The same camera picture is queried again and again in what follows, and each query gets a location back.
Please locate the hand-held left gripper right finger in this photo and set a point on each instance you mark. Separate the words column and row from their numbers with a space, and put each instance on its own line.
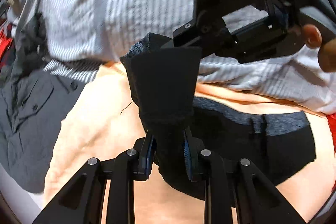
column 187, row 153

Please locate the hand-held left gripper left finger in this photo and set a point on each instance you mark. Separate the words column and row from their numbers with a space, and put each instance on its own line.
column 149, row 153

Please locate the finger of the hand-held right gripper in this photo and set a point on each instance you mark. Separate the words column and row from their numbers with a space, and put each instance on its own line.
column 207, row 35

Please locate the black pants with blue-grey bands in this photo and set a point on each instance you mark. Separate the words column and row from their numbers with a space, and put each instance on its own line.
column 162, row 87

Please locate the person's right hand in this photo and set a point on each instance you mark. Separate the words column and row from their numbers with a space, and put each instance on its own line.
column 312, row 36

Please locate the peach blanket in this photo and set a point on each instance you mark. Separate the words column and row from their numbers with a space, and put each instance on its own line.
column 92, row 121

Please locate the grey striped duvet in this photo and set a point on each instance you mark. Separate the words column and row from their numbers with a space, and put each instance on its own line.
column 131, row 3

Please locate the dark grey jacket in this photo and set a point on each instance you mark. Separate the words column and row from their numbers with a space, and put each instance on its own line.
column 26, row 121

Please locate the red embroidered cushion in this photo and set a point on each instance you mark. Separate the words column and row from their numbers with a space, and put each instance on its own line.
column 332, row 132

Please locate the red cloth at left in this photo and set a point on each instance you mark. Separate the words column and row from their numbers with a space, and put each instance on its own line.
column 5, row 45

